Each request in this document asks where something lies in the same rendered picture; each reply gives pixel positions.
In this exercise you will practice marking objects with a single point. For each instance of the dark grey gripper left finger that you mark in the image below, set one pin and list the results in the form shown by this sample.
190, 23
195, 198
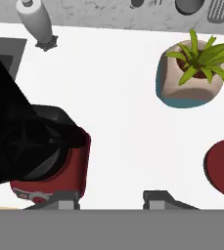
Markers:
66, 197

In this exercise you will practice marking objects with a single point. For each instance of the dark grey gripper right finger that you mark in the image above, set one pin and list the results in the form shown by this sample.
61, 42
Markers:
156, 196

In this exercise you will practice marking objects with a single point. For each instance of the thin dark hanging utensil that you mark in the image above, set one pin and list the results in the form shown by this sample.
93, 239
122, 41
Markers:
158, 2

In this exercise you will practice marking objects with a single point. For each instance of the green plant in beige pot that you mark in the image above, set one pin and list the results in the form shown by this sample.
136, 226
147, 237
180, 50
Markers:
188, 88

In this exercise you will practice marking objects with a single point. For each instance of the red blender lid, grey knob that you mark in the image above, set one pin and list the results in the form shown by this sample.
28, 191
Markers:
217, 166

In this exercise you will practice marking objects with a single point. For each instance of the dark hanging ladle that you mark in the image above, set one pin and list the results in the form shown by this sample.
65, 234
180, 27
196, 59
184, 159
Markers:
188, 6

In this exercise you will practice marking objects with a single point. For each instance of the grey sink basin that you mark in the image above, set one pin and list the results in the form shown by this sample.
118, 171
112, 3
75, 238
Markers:
18, 52

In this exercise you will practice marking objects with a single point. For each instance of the small dark hanging utensil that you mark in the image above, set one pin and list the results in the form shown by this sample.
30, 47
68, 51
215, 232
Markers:
136, 3

